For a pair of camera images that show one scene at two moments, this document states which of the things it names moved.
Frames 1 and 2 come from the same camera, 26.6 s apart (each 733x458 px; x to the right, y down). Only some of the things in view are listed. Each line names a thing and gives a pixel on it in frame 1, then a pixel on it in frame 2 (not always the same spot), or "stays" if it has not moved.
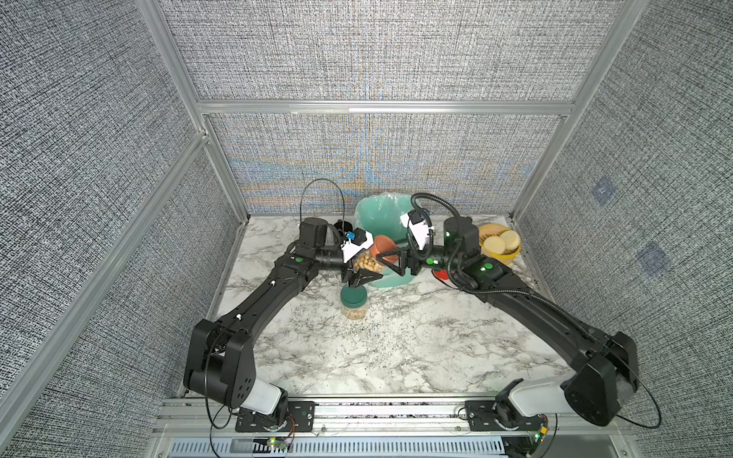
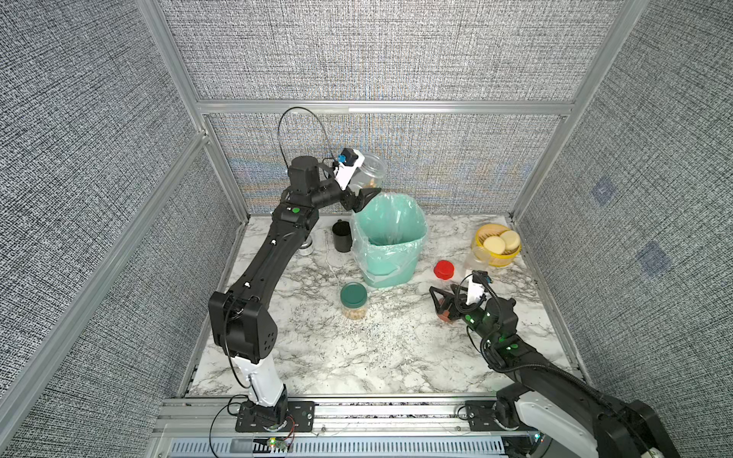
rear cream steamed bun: (512, 239) stays
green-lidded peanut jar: (353, 301) stays
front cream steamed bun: (494, 244) stays
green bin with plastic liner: (380, 214) stays
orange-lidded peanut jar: (367, 259) → (369, 172)
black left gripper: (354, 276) → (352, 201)
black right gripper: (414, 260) → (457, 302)
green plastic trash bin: (381, 215) stays
